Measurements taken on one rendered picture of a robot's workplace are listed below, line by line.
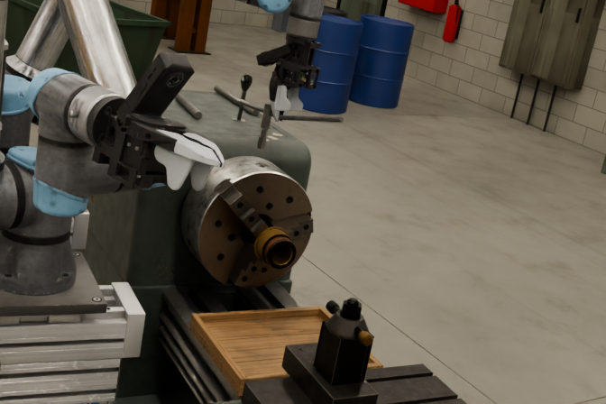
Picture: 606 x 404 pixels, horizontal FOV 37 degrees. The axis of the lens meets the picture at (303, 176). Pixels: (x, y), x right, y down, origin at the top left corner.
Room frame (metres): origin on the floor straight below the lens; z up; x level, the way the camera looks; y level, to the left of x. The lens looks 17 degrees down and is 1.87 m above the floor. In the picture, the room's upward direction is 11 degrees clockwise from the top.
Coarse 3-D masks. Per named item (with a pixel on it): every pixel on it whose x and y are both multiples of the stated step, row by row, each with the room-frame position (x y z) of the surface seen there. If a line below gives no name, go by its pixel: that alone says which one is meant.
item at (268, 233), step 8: (264, 232) 2.02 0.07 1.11; (272, 232) 2.01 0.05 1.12; (280, 232) 2.02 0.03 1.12; (256, 240) 2.01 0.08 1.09; (264, 240) 1.99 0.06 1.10; (272, 240) 1.99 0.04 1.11; (280, 240) 1.98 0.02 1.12; (288, 240) 1.99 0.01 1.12; (256, 248) 2.01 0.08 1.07; (264, 248) 1.99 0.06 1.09; (272, 248) 1.97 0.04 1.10; (280, 248) 2.04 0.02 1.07; (288, 248) 2.02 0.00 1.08; (256, 256) 2.02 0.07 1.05; (264, 256) 1.98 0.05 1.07; (272, 256) 2.03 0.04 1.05; (280, 256) 2.02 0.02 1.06; (288, 256) 2.01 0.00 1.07; (272, 264) 1.97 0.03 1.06; (280, 264) 1.98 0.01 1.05; (288, 264) 1.99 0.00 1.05
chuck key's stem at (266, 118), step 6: (264, 108) 2.16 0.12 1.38; (270, 108) 2.16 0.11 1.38; (264, 114) 2.16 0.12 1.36; (264, 120) 2.16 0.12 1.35; (270, 120) 2.16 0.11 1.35; (264, 126) 2.16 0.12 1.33; (264, 132) 2.16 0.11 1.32; (264, 138) 2.16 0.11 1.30; (258, 144) 2.17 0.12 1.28; (264, 144) 2.17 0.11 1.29
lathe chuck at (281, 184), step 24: (240, 168) 2.12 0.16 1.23; (264, 168) 2.13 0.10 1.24; (216, 192) 2.05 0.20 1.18; (240, 192) 2.07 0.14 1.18; (264, 192) 2.11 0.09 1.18; (288, 192) 2.14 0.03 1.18; (192, 216) 2.07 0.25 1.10; (216, 216) 2.05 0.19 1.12; (264, 216) 2.18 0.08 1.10; (288, 216) 2.15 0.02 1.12; (192, 240) 2.06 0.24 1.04; (216, 240) 2.05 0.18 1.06; (240, 240) 2.08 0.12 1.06; (216, 264) 2.06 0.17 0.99; (240, 288) 2.10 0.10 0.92
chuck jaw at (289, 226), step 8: (296, 216) 2.15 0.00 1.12; (304, 216) 2.15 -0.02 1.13; (272, 224) 2.11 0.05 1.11; (280, 224) 2.11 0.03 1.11; (288, 224) 2.11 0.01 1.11; (296, 224) 2.11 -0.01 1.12; (304, 224) 2.12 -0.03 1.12; (312, 224) 2.14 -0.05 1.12; (288, 232) 2.06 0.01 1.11; (296, 232) 2.10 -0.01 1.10; (304, 232) 2.13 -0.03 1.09; (312, 232) 2.14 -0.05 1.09; (296, 240) 2.09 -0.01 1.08
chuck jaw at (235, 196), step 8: (224, 184) 2.08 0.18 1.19; (232, 184) 2.06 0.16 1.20; (224, 192) 2.05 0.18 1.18; (232, 192) 2.06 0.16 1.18; (232, 200) 2.03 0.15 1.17; (240, 200) 2.03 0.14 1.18; (232, 208) 2.04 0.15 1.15; (240, 208) 2.03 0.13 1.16; (248, 208) 2.04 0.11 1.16; (240, 216) 2.03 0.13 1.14; (248, 216) 2.02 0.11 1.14; (256, 216) 2.03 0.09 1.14; (248, 224) 2.02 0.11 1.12; (256, 224) 2.03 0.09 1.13; (264, 224) 2.02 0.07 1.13; (256, 232) 2.01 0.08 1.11
